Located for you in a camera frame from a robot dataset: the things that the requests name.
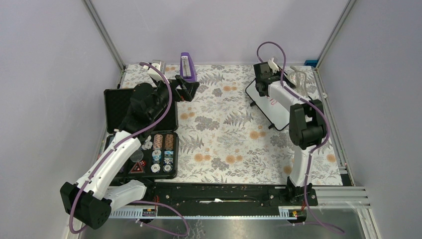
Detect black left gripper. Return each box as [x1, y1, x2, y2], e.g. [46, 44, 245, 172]
[149, 75, 199, 120]

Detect small whiteboard black frame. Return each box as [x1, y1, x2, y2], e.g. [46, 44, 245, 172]
[246, 75, 309, 131]

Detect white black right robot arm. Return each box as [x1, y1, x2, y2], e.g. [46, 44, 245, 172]
[253, 61, 329, 205]

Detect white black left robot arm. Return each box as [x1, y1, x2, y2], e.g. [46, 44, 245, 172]
[60, 75, 200, 234]

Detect purple metronome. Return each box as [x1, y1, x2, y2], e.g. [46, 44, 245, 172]
[180, 52, 197, 82]

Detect floral patterned table mat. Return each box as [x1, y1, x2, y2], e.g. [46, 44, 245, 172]
[120, 64, 343, 186]

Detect black poker chip case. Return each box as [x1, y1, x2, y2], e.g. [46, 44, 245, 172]
[104, 89, 179, 186]

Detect red triangle dealer token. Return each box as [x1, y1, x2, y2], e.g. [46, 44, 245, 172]
[129, 162, 144, 174]

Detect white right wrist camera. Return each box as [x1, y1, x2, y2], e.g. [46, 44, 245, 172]
[267, 57, 280, 74]

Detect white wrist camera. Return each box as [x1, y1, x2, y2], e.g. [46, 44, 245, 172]
[141, 60, 166, 81]
[267, 57, 280, 74]

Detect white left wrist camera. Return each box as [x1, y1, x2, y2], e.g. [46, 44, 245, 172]
[141, 60, 166, 81]

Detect blue corner bracket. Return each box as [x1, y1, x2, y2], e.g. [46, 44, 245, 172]
[304, 60, 318, 68]

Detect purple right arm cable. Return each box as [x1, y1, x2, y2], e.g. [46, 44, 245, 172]
[256, 41, 345, 235]

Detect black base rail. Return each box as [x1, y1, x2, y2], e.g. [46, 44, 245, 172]
[144, 182, 318, 217]

